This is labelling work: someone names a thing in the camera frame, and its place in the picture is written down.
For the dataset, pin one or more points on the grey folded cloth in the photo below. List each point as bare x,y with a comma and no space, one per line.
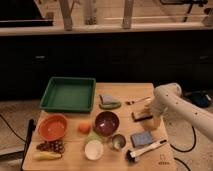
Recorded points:
107,99

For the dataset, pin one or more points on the bunch of dark grapes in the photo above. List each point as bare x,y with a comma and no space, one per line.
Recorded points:
54,146

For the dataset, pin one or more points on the dark blue object floor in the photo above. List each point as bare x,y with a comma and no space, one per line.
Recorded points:
200,99

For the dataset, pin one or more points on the red orange bowl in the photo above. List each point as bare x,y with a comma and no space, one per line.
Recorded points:
53,127

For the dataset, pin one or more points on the light green toy vegetable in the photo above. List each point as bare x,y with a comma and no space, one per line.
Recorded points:
93,136

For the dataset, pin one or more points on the orange fruit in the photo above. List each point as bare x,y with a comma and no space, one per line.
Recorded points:
84,127

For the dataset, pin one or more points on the small metal cup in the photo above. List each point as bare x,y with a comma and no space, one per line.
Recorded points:
118,142

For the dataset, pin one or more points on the green plastic tray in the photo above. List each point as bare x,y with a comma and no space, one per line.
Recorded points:
69,94

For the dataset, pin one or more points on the purple bowl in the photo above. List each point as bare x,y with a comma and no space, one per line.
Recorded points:
106,123

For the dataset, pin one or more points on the metal fork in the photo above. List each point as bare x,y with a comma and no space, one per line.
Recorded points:
136,101

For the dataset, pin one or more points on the black clamp left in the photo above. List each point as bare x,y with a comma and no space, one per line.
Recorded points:
30,130

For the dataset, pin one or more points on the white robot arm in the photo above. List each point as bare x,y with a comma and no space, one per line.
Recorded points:
169,96

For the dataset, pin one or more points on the wooden whiteboard eraser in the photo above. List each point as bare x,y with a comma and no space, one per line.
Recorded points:
141,115

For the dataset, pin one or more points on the white round cup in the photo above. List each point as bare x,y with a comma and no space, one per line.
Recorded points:
94,150

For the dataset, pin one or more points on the blue sponge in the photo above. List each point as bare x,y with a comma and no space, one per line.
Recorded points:
142,138

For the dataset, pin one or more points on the white dish brush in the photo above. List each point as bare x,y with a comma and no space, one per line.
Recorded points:
132,156

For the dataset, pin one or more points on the yellow corn cob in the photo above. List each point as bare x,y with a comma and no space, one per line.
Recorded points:
46,156

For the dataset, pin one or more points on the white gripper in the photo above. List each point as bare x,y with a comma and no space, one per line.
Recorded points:
156,109

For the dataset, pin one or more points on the green toy pepper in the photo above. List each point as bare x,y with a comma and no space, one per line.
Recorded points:
110,106

